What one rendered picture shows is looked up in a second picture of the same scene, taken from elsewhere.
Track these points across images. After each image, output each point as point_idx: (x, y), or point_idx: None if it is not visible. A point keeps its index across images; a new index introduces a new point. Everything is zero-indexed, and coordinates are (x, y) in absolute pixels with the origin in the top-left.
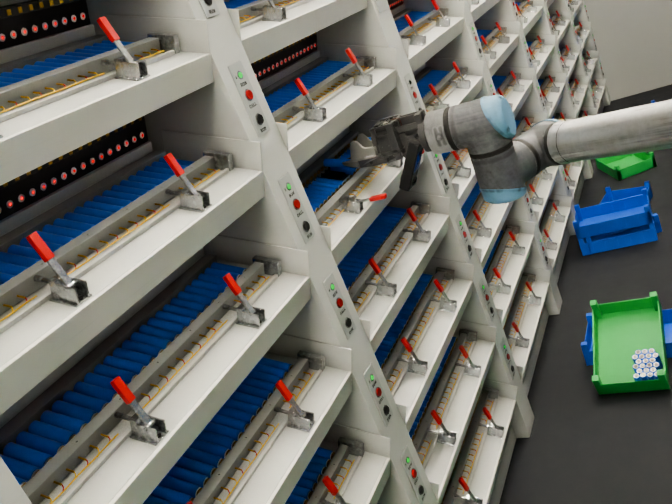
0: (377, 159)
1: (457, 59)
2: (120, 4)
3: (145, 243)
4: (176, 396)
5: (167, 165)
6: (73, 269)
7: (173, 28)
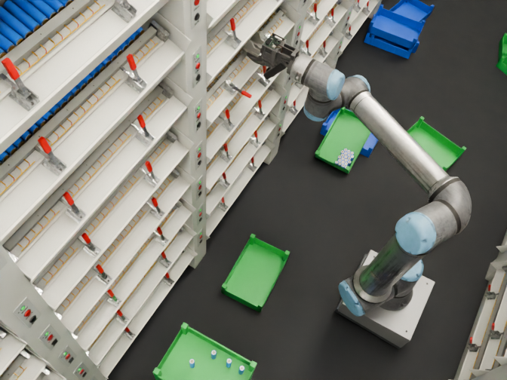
0: (258, 61)
1: None
2: None
3: (115, 170)
4: (106, 227)
5: None
6: (77, 191)
7: (168, 27)
